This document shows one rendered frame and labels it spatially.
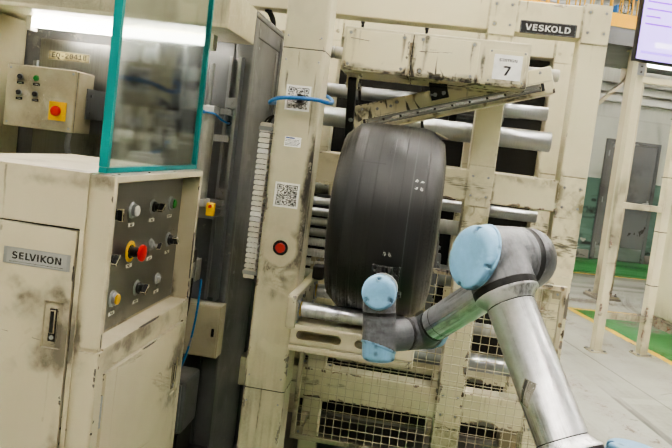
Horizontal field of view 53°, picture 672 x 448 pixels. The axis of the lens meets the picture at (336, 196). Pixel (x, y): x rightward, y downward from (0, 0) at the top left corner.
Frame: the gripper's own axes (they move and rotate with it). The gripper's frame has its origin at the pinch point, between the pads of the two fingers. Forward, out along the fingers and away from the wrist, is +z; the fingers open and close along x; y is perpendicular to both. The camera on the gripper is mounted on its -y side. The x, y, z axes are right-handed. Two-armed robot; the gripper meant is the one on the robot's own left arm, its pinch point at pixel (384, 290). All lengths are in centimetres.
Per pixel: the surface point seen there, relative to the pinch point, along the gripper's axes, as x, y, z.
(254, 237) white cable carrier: 42.6, 8.6, 20.9
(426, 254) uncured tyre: -9.8, 11.2, -1.2
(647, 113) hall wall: -374, 289, 1034
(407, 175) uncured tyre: -2.0, 31.4, -2.6
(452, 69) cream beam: -11, 71, 35
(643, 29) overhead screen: -158, 199, 350
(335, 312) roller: 13.6, -9.1, 11.3
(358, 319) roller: 6.7, -10.1, 11.2
